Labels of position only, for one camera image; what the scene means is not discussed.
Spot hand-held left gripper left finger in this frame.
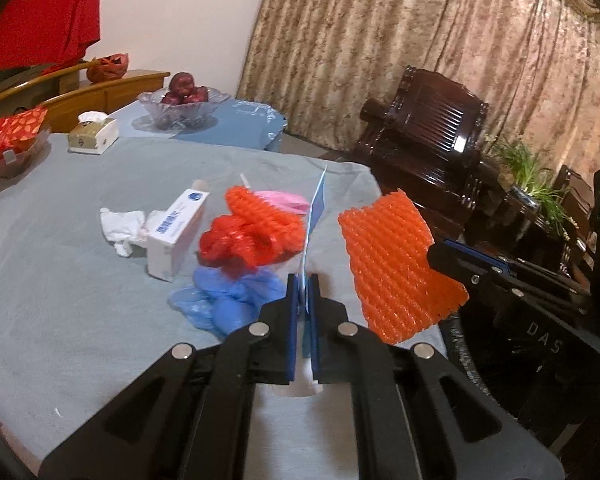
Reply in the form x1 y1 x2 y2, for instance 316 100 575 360
39 274 306 480

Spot wooden bench backrest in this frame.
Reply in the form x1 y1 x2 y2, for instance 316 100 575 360
0 62 171 133

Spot floral beige curtain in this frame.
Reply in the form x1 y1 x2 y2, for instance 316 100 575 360
236 0 600 196

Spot glass fruit bowl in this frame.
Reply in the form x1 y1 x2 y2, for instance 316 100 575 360
131 85 231 132

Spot clear plastic tray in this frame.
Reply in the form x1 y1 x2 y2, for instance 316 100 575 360
0 130 52 179

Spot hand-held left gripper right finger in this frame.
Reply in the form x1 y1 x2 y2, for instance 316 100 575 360
307 275 566 480

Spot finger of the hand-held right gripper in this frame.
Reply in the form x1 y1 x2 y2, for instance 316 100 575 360
442 239 592 302
426 243 587 314

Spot tissue box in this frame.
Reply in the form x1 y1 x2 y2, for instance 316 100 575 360
67 111 120 156

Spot white tissue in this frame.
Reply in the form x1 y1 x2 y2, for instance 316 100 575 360
100 207 153 258

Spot blue tablecloth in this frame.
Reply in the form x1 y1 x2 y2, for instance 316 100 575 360
107 97 287 153

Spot dark wooden side table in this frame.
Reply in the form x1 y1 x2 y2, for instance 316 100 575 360
472 155 596 281

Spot red hanging cloth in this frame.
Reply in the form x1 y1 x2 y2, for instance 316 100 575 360
0 0 106 75

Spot pink packet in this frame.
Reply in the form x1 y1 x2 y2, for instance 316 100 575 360
254 190 311 215

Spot blue and white paper packet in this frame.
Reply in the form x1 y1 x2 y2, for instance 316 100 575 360
298 164 329 361

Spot dark wooden armchair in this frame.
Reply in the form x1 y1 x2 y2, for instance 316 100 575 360
555 165 596 223
350 66 490 226

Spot red snack package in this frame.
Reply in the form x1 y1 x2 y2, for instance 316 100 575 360
0 106 48 171

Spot potted green plant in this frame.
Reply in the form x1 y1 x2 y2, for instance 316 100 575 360
485 135 573 241

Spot orange foam net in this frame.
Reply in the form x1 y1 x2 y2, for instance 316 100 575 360
224 185 307 263
337 189 470 346

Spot red plastic bag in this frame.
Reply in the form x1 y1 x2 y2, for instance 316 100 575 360
197 214 281 279

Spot white box with blue print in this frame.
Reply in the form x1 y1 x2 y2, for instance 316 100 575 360
146 187 210 283

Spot blue plastic gloves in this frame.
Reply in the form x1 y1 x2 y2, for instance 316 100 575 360
168 265 287 337

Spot orange-red plastic bag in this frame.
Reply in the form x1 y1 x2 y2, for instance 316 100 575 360
86 53 131 84

